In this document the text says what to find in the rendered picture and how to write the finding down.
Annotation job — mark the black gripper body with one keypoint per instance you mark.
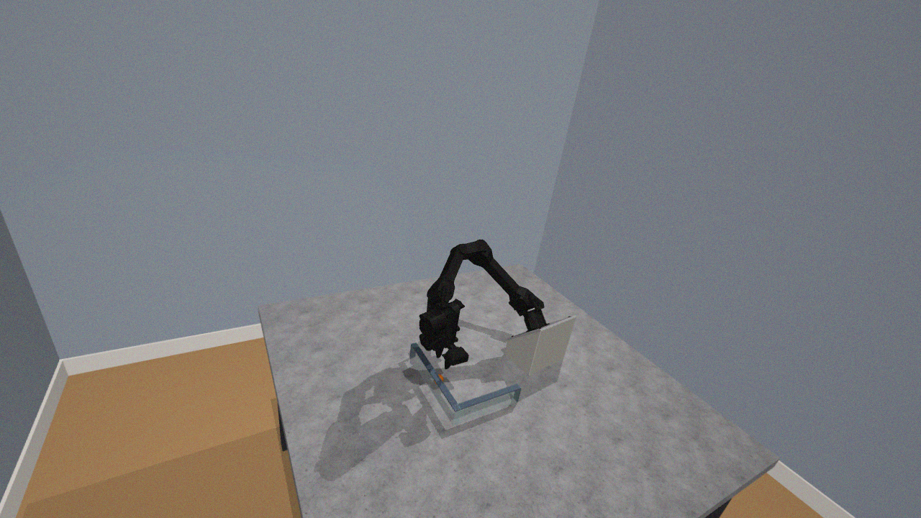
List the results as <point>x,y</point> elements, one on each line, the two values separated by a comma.
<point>454,355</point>

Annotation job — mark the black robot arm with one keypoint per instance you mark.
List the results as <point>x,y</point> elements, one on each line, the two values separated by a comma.
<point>441,314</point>

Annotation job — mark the clear blue-grey l-shaped low wall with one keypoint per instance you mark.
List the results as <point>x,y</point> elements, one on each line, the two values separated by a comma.
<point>457,407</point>

